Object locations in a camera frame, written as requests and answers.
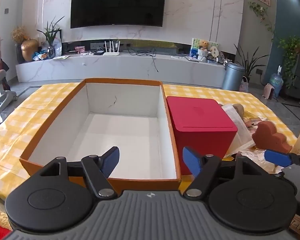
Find orange cardboard box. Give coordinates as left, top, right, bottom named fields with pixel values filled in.
left=19, top=78, right=182, bottom=198

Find marble television cabinet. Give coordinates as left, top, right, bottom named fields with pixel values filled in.
left=16, top=51, right=227, bottom=88

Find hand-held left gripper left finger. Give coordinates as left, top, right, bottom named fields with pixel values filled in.
left=36, top=146, right=120, bottom=199

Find white router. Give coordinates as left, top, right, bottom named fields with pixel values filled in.
left=103, top=41, right=120, bottom=56

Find red lidded box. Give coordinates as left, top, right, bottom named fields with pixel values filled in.
left=166, top=96, right=238, bottom=175

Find green plant in glass vase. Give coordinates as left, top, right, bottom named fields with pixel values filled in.
left=37, top=16, right=65, bottom=59

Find black cables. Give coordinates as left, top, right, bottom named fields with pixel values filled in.
left=129, top=47, right=157, bottom=58

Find yellow checkered tablecloth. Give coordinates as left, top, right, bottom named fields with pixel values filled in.
left=0, top=82, right=299, bottom=200

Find dried flowers in vase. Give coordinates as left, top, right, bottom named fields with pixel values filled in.
left=11, top=26, right=28, bottom=64

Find brown cloud-shaped sponge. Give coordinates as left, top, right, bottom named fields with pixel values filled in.
left=251, top=121, right=294, bottom=154

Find blue water jug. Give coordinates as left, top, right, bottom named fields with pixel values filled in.
left=269, top=66, right=284, bottom=98

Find long-leaf potted plant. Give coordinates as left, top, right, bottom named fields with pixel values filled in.
left=234, top=44, right=269, bottom=83

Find golden acorn ornament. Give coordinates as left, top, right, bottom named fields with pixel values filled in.
left=21, top=39, right=39, bottom=62

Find white blue plastic bag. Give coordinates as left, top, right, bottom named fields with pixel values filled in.
left=51, top=37, right=63, bottom=57

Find teddy bear bouquet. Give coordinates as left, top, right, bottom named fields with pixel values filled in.
left=197, top=39, right=210, bottom=62

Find clear plastic bag with snacks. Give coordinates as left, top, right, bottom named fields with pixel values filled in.
left=221, top=104, right=255, bottom=154

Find grey trash can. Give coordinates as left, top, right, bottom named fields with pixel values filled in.
left=222, top=62, right=245, bottom=92

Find woven basket bag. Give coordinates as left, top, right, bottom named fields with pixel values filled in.
left=239, top=76, right=249, bottom=92

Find hanging vine plant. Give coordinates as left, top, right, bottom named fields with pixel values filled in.
left=249, top=2, right=275, bottom=34

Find blue snack bags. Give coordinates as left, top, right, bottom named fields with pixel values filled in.
left=32, top=50, right=49, bottom=61

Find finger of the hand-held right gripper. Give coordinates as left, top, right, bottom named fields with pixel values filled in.
left=264, top=149, right=300, bottom=167

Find large green potted plant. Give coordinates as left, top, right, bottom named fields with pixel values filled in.
left=277, top=36, right=300, bottom=88

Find crumpled clear plastic bag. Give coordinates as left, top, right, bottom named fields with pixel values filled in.
left=225, top=150, right=285, bottom=174

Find black curved television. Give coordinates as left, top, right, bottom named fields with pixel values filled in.
left=70, top=0, right=167, bottom=29

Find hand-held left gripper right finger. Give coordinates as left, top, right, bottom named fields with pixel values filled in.
left=182, top=146, right=278, bottom=202

